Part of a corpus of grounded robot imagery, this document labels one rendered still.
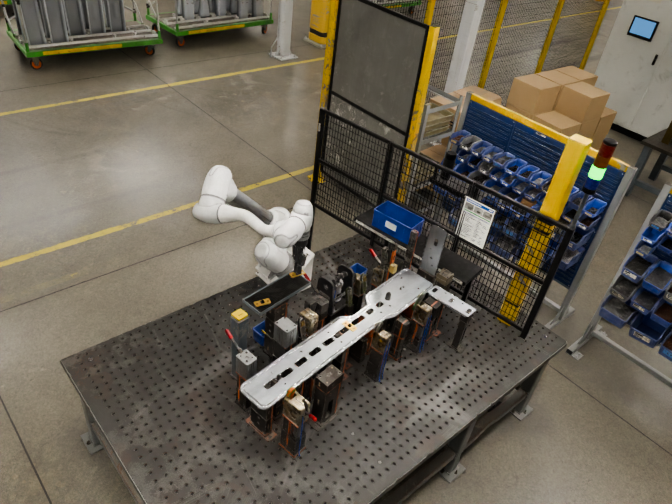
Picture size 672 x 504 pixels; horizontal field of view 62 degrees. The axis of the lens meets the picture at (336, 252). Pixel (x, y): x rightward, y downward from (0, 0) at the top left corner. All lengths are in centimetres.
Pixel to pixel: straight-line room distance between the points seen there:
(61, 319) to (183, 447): 203
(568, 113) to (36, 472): 622
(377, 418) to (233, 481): 80
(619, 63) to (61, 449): 824
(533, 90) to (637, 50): 253
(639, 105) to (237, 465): 775
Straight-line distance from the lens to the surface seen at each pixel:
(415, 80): 493
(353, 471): 291
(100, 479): 377
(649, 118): 925
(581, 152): 321
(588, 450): 438
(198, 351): 333
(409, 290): 340
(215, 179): 310
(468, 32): 706
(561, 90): 732
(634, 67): 924
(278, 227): 266
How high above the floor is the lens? 316
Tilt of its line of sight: 37 degrees down
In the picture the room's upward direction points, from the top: 8 degrees clockwise
